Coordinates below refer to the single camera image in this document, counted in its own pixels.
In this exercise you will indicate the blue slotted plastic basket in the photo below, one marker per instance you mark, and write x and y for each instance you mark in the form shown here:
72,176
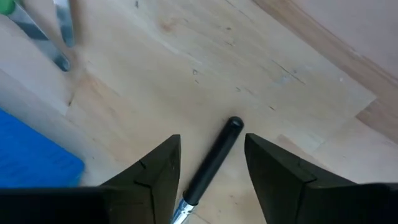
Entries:
31,155

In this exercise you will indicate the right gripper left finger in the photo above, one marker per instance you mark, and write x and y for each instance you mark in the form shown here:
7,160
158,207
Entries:
149,193

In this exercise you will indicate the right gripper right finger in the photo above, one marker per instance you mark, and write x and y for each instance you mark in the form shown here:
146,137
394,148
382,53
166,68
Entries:
273,180

